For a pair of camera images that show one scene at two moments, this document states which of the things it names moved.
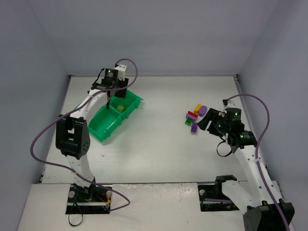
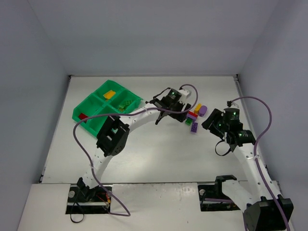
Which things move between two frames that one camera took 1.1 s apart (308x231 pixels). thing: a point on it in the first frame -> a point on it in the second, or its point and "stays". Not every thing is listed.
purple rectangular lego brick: x=194 y=128 stays
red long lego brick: x=191 y=113 stays
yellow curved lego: x=198 y=108 stays
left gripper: x=115 y=89 -> x=169 y=109
